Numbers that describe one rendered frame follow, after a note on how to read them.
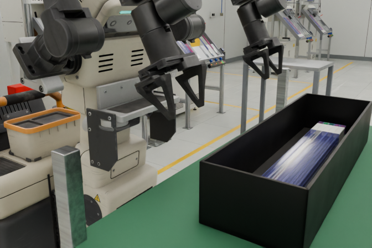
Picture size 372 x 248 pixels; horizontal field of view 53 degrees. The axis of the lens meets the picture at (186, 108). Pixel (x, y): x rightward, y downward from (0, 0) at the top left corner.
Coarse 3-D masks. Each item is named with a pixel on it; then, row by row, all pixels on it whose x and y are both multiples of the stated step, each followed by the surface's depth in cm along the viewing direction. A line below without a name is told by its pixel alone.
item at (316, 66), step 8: (272, 56) 373; (256, 64) 338; (288, 64) 324; (296, 64) 324; (304, 64) 324; (312, 64) 324; (320, 64) 324; (328, 64) 326; (248, 72) 349; (264, 72) 380; (328, 72) 342; (264, 80) 382; (328, 80) 343; (264, 88) 384; (312, 88) 312; (328, 88) 345; (264, 96) 388; (264, 104) 391
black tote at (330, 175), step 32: (320, 96) 102; (256, 128) 75; (288, 128) 94; (352, 128) 74; (224, 160) 65; (256, 160) 78; (352, 160) 80; (224, 192) 57; (256, 192) 54; (288, 192) 51; (320, 192) 56; (224, 224) 59; (256, 224) 55; (288, 224) 52; (320, 224) 60
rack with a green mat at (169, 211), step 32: (64, 160) 51; (64, 192) 53; (160, 192) 72; (192, 192) 72; (352, 192) 72; (64, 224) 55; (96, 224) 61; (128, 224) 61; (160, 224) 61; (192, 224) 61; (352, 224) 61
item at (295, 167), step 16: (320, 128) 95; (336, 128) 95; (304, 144) 84; (320, 144) 84; (336, 144) 89; (288, 160) 75; (304, 160) 75; (320, 160) 77; (272, 176) 68; (288, 176) 68; (304, 176) 68
